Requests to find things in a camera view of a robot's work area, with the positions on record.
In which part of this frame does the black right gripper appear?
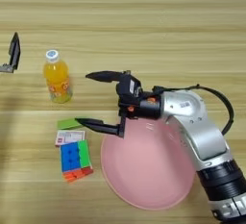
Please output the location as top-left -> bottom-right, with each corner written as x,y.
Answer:
74,70 -> 161,139

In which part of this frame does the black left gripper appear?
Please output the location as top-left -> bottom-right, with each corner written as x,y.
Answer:
0,32 -> 21,74

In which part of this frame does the orange juice bottle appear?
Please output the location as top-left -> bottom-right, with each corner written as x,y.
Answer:
42,49 -> 73,105

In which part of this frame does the white and red card box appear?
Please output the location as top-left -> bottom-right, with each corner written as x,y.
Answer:
54,129 -> 86,147

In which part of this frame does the multicolour puzzle cube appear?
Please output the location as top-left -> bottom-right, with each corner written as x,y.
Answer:
59,139 -> 94,184

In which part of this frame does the pink round plate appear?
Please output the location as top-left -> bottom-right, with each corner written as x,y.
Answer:
100,116 -> 196,212

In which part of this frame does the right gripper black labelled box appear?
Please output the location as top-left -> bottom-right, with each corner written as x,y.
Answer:
115,73 -> 143,100

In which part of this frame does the green rectangular block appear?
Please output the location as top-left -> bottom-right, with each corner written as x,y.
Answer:
57,116 -> 86,131

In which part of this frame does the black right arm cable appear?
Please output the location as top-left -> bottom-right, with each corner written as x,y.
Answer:
152,84 -> 235,137

